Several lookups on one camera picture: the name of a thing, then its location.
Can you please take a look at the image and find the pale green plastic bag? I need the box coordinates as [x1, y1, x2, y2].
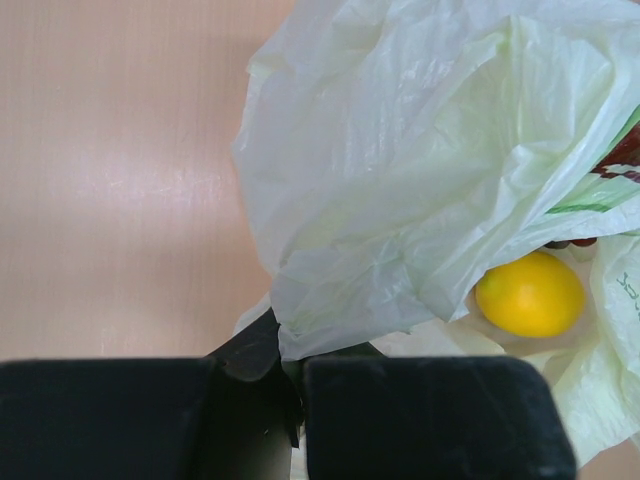
[233, 1, 639, 464]

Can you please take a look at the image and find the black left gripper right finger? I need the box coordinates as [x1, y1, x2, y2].
[302, 355, 578, 479]

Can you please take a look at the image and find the yellow lemon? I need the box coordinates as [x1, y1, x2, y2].
[474, 251, 586, 338]

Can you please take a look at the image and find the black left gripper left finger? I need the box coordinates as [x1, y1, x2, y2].
[1, 312, 301, 479]

